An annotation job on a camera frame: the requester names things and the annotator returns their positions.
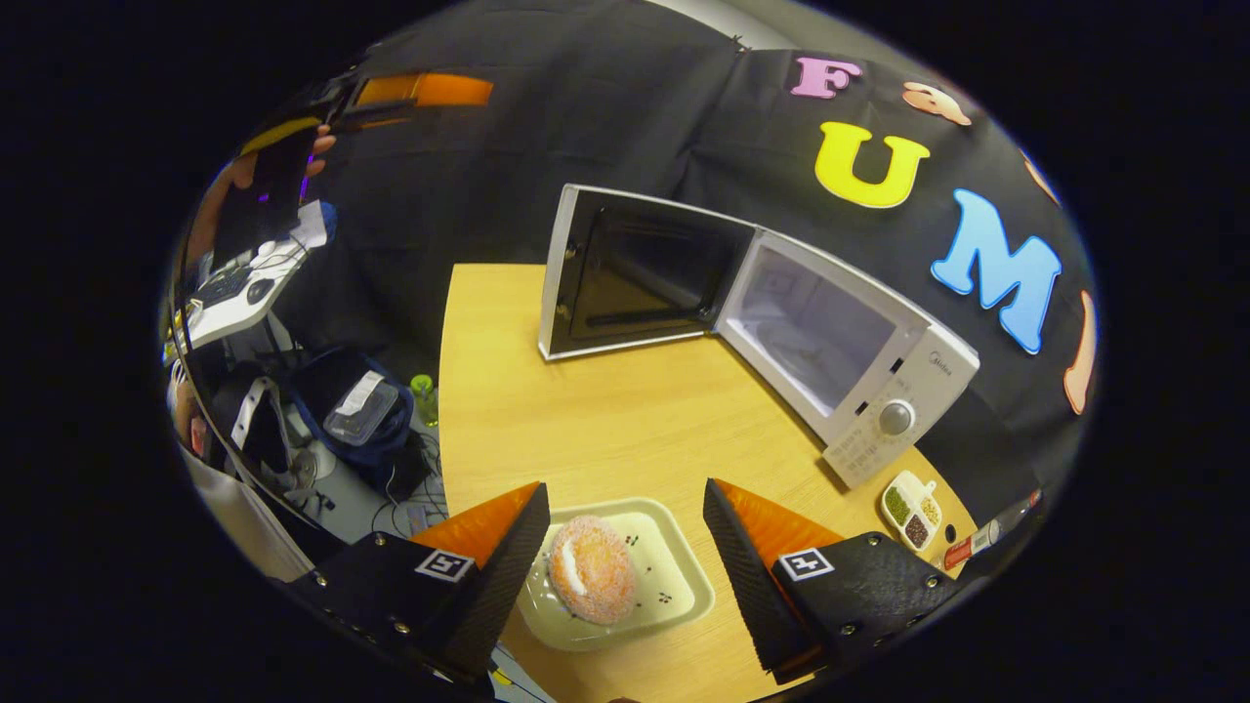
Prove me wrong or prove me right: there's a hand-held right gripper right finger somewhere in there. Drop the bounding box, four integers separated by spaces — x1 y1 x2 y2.
703 478 963 684

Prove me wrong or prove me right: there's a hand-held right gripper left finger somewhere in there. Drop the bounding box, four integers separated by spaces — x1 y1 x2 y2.
290 482 553 682

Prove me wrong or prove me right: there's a pale green tray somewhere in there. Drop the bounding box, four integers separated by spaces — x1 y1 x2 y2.
516 496 717 653

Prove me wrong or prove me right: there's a pink sugared cake roll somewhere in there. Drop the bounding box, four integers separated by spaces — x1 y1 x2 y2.
549 515 639 626

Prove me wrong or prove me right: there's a white microwave oven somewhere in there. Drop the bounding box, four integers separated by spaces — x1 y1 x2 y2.
538 184 980 489

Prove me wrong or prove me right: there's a black computer keyboard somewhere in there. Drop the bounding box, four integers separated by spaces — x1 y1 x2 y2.
200 269 255 309

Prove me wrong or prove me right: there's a white office desk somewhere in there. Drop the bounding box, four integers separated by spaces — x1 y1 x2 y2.
186 200 338 351

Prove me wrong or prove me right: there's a black backdrop cloth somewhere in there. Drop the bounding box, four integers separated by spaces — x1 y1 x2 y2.
234 0 1100 509

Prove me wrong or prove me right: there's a dark blue backpack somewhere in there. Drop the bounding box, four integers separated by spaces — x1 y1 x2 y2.
291 347 431 494

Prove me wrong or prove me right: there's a divided white bean dish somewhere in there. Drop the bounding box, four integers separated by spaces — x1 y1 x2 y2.
880 471 944 554

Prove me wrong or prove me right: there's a clear plastic box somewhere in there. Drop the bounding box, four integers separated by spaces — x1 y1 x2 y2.
324 371 401 448

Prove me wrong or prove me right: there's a red label plastic bottle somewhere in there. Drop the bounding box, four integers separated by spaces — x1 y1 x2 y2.
942 488 1044 573

